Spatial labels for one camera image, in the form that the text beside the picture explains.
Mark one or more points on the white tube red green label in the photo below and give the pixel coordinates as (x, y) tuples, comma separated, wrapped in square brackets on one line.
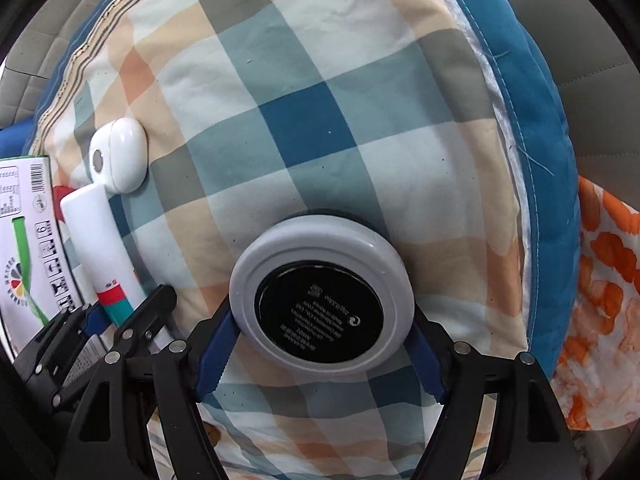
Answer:
[(92, 230)]

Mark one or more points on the orange patterned pillow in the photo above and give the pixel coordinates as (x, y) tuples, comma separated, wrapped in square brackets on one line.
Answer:
[(605, 310)]

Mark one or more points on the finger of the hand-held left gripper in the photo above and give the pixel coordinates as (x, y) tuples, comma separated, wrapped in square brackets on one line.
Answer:
[(155, 310), (94, 320)]

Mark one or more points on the checkered blanket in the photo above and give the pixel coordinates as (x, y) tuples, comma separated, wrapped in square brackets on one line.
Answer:
[(325, 110)]

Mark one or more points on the grey chair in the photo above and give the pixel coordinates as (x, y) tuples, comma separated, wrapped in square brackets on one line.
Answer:
[(590, 60)]

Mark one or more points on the white earbud case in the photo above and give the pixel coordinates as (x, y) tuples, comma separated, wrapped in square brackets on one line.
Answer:
[(122, 155)]

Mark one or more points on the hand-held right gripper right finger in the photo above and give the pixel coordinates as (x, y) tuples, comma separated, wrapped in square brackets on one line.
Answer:
[(427, 360)]

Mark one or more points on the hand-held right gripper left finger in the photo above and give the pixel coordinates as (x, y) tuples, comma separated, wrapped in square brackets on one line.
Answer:
[(215, 360)]

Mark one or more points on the grey round jar black label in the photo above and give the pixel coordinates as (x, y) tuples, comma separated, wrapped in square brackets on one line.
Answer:
[(320, 310)]

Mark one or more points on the cardboard box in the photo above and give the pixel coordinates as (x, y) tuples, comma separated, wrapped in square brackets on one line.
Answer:
[(20, 240)]

